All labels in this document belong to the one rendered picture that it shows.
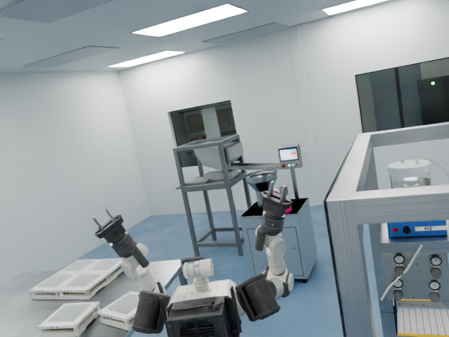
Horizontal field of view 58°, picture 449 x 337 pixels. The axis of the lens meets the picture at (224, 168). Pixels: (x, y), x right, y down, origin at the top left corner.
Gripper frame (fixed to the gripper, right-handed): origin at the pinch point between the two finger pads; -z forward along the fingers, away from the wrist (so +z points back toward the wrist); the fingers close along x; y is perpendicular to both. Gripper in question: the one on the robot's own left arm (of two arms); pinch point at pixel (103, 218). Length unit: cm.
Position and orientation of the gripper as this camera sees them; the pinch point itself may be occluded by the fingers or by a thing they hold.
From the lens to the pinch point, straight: 171.0
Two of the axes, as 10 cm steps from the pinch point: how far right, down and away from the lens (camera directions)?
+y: 4.6, 1.9, -8.7
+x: 7.6, -5.8, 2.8
